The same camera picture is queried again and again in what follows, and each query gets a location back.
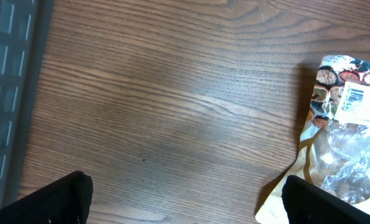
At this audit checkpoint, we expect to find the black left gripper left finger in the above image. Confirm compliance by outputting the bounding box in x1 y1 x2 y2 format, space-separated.
0 171 93 224

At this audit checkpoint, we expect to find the dark grey plastic basket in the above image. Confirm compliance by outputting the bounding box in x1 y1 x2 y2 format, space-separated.
0 0 53 208

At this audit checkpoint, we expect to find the brown white snack pouch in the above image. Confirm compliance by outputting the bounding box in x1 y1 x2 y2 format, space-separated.
255 55 370 224

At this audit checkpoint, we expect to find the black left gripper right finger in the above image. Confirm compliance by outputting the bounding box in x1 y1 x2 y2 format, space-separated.
282 175 370 224

